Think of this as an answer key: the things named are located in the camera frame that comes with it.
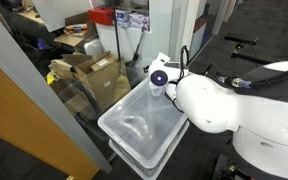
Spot open cardboard box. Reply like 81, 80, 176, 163
50, 51, 127, 111

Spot clear plastic bin lid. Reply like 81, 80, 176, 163
98, 79, 186, 159

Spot grey storage bin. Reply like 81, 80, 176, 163
109, 121, 189, 180

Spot red box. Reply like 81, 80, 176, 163
88, 6, 113, 26

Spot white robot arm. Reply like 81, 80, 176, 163
148, 53, 288, 179

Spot clear plastic cup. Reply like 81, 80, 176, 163
149, 82, 165, 97

